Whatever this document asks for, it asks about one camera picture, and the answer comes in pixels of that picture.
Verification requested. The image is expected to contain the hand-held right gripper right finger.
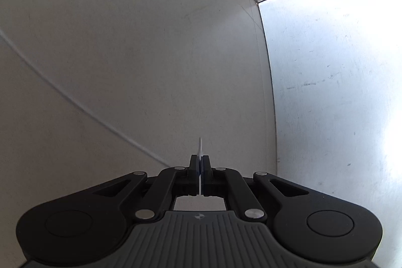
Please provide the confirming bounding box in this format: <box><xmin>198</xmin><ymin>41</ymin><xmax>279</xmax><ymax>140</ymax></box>
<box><xmin>201</xmin><ymin>155</ymin><xmax>310</xmax><ymax>222</ymax></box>

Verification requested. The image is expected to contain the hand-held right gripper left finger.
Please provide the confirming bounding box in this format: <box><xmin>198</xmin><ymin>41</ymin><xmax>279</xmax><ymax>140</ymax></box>
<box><xmin>92</xmin><ymin>155</ymin><xmax>201</xmax><ymax>222</ymax></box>

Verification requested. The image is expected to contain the white shoelace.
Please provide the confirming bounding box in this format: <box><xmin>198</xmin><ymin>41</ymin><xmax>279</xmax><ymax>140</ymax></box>
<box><xmin>197</xmin><ymin>137</ymin><xmax>203</xmax><ymax>197</ymax></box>

